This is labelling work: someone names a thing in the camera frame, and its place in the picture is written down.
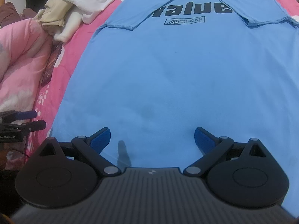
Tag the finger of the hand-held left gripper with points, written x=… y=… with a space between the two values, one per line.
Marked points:
x=33 y=125
x=25 y=114

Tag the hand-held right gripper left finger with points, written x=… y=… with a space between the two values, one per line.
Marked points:
x=102 y=138

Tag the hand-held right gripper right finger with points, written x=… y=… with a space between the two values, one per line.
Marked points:
x=202 y=138

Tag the blue t-shirt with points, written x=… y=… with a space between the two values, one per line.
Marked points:
x=182 y=74

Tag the light pink quilt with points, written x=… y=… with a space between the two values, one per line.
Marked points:
x=21 y=58

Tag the black smartphone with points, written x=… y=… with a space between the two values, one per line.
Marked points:
x=51 y=63

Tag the pink floral blanket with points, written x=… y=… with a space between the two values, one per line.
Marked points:
x=74 y=49

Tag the maroon cloth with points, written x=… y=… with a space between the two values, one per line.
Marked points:
x=11 y=12

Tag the beige garment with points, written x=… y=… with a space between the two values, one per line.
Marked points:
x=55 y=12

